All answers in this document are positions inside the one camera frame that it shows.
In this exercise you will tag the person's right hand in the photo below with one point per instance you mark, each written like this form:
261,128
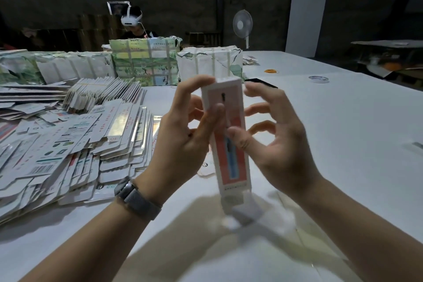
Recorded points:
287,153

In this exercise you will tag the person's left hand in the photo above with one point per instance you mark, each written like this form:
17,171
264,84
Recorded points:
175,153

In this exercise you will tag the toothbrush carton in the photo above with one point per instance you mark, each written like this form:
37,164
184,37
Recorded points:
228,159

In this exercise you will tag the fanned stack of white cartons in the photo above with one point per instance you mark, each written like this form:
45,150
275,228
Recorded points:
102,95

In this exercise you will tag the pile of cartons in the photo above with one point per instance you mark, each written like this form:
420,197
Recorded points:
63,149

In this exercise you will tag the person's right forearm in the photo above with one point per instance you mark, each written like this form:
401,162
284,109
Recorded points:
363,232

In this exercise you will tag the grey band wristwatch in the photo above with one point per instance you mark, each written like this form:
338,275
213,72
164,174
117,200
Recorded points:
137,199

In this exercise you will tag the black smartphone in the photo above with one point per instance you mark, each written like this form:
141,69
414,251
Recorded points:
263,82

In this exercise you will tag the white tape roll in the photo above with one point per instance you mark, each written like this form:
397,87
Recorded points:
310,79

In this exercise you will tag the small orange tape roll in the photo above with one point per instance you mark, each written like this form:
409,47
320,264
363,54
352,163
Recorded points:
271,70

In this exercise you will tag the green printed wrapped bundle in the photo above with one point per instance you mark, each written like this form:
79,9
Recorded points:
144,60

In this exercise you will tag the small white paper stack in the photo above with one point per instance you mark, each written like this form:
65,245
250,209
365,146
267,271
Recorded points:
250,60

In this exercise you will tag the dark wooden chair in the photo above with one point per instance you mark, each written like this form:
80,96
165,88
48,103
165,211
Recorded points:
203,38

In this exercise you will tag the cluttered side table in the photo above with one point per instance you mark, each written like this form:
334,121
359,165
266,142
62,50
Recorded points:
387,61

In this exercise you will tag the white board panel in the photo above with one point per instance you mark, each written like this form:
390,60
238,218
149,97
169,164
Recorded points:
306,19

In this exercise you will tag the white standing fan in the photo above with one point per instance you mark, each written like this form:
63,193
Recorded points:
242,23

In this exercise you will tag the row of white wrapped bundles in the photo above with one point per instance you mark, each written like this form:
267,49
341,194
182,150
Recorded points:
56,67

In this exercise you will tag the white head-mounted camera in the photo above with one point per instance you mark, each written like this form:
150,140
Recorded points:
131,17

